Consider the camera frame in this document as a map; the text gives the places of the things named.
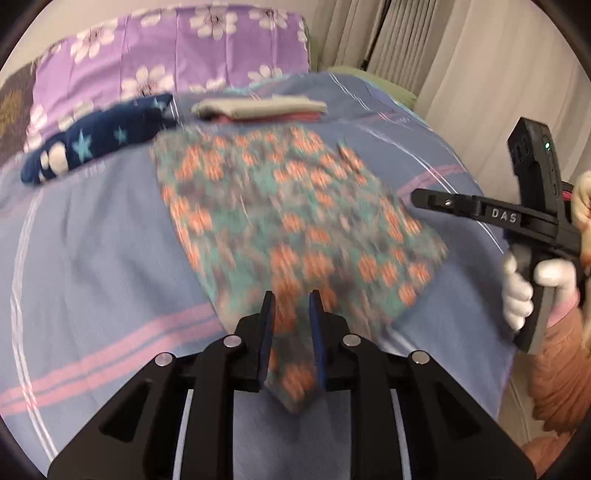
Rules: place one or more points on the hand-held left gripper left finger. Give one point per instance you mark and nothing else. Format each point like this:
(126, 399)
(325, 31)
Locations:
(268, 332)

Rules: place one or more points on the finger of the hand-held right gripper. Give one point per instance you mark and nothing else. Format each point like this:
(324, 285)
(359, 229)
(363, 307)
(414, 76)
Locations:
(445, 202)

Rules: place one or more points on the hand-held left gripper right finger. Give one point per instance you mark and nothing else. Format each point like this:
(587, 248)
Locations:
(317, 332)

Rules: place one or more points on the green floral fleece garment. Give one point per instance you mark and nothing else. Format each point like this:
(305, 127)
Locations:
(300, 207)

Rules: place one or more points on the person's right forearm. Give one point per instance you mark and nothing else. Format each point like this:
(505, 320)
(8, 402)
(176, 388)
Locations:
(561, 369)

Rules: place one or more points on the person's right hand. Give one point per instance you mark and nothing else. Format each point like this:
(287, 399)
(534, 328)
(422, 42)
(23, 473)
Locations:
(517, 290)

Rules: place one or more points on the white curtain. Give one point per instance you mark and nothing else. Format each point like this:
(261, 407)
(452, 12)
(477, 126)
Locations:
(498, 69)

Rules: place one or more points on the grey pleated curtain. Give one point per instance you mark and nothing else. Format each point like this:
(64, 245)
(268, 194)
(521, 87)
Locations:
(406, 37)

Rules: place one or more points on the pink folded garment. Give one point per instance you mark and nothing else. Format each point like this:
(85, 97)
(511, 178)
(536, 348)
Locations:
(272, 118)

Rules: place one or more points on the blue striped bed sheet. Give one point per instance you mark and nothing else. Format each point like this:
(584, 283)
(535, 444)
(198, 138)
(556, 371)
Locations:
(92, 230)

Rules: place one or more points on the grey folded garment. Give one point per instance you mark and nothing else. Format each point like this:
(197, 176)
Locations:
(258, 107)

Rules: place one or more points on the navy star fleece garment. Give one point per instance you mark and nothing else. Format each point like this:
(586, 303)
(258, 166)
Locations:
(97, 138)

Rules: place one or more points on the purple floral pillow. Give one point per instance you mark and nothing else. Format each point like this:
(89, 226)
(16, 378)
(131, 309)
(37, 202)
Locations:
(184, 46)

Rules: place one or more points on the brown patterned pillow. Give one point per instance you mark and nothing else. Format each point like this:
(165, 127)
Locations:
(14, 110)

